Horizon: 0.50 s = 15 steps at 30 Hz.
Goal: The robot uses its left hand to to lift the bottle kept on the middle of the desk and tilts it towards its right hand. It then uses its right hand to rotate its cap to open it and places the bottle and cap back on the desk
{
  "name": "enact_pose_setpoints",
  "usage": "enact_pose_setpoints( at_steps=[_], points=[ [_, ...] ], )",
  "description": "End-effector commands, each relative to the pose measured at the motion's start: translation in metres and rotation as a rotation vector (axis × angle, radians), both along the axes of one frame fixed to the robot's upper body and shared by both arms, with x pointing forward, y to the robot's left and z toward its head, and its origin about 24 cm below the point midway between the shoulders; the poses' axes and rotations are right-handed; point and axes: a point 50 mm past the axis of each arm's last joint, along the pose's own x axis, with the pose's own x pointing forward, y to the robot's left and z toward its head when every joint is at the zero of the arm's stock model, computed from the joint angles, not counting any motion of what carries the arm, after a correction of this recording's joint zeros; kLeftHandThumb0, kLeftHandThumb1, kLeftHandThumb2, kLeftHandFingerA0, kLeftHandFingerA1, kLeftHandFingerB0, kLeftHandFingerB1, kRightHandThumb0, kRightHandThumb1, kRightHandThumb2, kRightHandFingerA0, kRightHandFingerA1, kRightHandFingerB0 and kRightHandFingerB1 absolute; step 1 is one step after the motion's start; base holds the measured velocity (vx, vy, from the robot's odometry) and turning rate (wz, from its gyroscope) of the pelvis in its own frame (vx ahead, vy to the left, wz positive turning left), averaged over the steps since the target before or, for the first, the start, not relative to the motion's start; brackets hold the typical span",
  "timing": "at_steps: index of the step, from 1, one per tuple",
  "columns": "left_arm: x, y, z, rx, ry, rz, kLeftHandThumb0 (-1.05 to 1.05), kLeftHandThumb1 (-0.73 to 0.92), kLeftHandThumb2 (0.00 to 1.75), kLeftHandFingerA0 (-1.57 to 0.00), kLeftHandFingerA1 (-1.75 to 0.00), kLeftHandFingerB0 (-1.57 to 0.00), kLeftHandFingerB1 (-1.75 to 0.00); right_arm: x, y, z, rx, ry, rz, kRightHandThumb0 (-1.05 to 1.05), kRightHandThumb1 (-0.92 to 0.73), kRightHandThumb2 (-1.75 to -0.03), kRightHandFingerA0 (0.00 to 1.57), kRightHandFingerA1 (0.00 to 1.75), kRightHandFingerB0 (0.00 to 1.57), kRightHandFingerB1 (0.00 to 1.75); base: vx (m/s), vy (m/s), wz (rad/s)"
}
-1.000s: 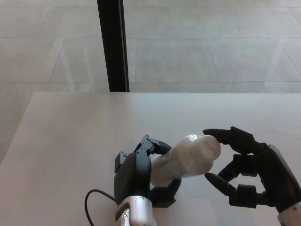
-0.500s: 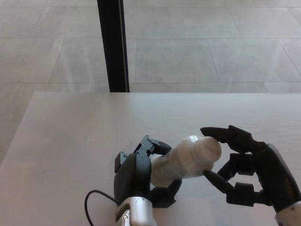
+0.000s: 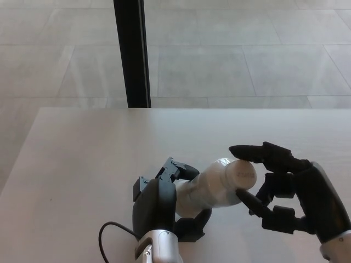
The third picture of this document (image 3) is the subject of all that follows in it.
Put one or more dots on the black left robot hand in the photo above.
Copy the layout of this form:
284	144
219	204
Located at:
155	205

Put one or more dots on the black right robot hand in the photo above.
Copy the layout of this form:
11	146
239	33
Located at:
318	197

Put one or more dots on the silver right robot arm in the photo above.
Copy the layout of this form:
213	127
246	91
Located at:
338	246

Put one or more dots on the black vertical frame post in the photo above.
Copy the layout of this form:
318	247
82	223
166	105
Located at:
132	54

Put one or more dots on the white screw cap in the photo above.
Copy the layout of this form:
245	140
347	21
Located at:
242	175

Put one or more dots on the clear plastic bottle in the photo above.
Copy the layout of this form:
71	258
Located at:
203	191

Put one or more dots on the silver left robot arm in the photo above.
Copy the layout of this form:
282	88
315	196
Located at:
161	246

